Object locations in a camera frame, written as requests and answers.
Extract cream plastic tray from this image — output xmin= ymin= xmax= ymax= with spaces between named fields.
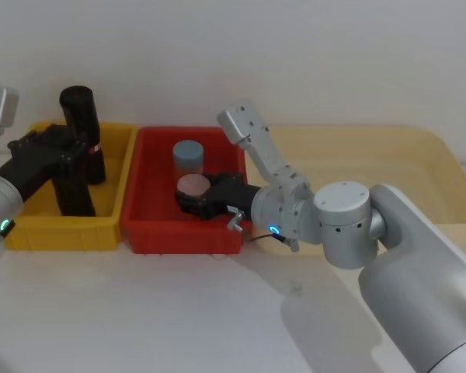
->
xmin=232 ymin=124 xmax=466 ymax=258

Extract yellow plastic bin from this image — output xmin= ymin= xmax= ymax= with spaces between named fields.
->
xmin=4 ymin=120 xmax=138 ymax=252

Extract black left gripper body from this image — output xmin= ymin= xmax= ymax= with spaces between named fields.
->
xmin=0 ymin=134 xmax=65 ymax=204

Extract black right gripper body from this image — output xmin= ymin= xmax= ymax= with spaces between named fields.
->
xmin=202 ymin=183 xmax=262 ymax=223

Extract blue-grey cylinder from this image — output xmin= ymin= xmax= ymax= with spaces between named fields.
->
xmin=172 ymin=140 xmax=206 ymax=180

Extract pink cylinder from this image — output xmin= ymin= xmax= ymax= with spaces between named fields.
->
xmin=176 ymin=174 xmax=211 ymax=200

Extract red plastic bin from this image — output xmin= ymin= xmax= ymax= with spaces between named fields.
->
xmin=119 ymin=126 xmax=250 ymax=256

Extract thin dark gripper cable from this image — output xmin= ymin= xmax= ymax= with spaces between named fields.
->
xmin=226 ymin=211 xmax=298 ymax=253

